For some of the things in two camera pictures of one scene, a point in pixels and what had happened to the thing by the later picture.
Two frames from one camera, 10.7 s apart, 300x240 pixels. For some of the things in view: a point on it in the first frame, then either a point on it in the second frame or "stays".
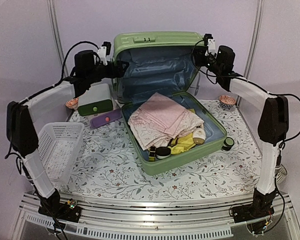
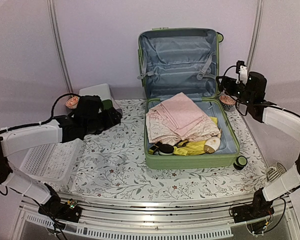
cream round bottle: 199,136 -> 212,144
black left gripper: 115,74 -> 112,118
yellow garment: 180,143 -> 187,148
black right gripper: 200,59 -> 226,79
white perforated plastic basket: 59,144 stays
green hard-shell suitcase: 160,62 -> 173,60
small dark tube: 152,153 stays
